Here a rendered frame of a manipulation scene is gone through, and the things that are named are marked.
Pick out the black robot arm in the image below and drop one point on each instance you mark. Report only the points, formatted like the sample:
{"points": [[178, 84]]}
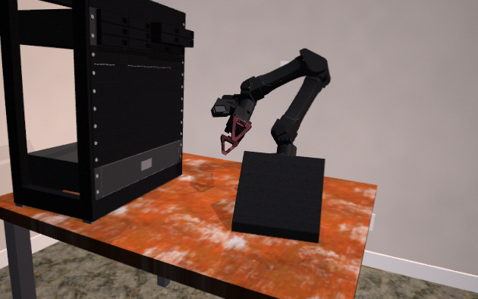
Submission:
{"points": [[284, 130]]}

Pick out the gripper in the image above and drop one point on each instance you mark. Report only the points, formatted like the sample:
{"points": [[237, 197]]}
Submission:
{"points": [[237, 126]]}

